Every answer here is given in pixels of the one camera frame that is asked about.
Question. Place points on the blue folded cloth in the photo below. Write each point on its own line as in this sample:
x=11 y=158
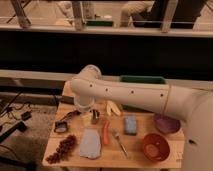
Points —
x=90 y=145

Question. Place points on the purple bowl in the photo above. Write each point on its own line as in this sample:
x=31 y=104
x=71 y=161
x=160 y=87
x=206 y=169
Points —
x=166 y=125

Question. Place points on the red bowl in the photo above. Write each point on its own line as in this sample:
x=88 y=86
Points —
x=155 y=147

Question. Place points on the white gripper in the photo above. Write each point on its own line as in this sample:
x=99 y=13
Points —
x=87 y=118

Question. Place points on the blue sponge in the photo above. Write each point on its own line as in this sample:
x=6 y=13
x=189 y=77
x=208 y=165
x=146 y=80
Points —
x=130 y=125

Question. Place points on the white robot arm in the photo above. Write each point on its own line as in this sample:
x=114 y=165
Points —
x=192 y=106

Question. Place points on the orange carrot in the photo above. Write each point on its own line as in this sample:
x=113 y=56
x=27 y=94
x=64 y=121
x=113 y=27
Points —
x=105 y=133

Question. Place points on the green plastic tray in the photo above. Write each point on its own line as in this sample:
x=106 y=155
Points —
x=142 y=79

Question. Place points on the dark red grape bunch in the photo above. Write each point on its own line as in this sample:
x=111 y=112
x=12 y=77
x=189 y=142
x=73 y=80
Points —
x=62 y=151

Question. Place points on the metal fork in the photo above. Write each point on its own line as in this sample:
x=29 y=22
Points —
x=117 y=137

